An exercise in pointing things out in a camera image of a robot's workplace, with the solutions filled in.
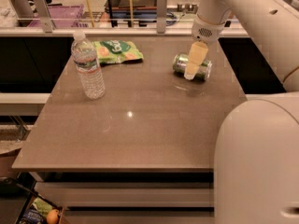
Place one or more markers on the lower grey drawer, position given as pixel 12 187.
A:
pixel 139 217

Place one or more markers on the grey drawer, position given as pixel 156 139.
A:
pixel 139 217
pixel 89 194

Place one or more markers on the orange fruit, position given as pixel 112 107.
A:
pixel 53 217

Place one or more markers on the upper grey drawer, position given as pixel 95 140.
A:
pixel 89 194

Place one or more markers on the metal railing post left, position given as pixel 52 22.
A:
pixel 44 15

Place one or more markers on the green snack bag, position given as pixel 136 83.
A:
pixel 117 51

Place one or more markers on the purple plastic crate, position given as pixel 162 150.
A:
pixel 65 16

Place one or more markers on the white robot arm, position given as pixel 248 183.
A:
pixel 256 164

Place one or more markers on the metal railing post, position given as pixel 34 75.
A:
pixel 44 15
pixel 161 16

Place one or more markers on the box of snacks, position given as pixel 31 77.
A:
pixel 36 212

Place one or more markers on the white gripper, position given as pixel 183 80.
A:
pixel 206 32

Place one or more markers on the green soda can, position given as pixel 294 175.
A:
pixel 180 62

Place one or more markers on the metal railing post middle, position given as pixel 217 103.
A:
pixel 161 16

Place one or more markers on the clear plastic water bottle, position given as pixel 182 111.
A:
pixel 89 70

